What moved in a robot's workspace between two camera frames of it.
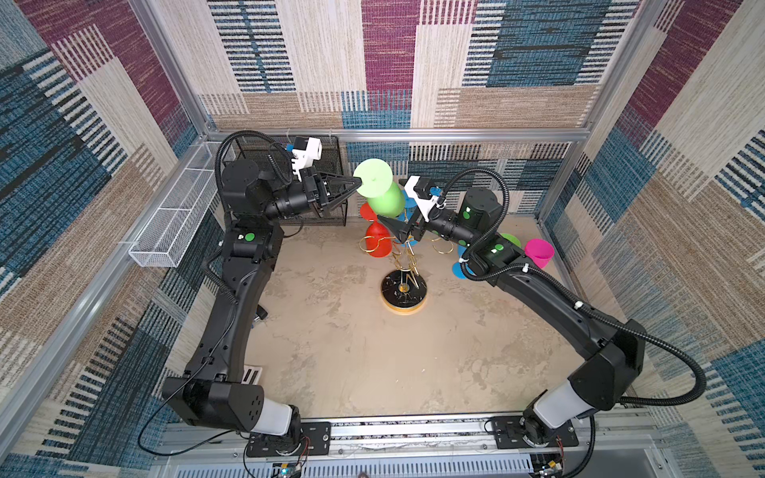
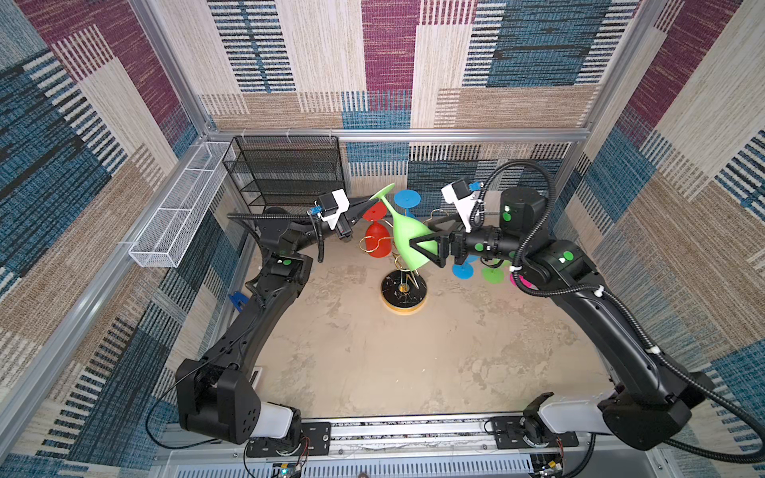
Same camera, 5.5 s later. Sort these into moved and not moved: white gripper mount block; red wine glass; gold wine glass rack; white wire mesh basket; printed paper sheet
Moved: white gripper mount block
Not moved: printed paper sheet; red wine glass; gold wine glass rack; white wire mesh basket
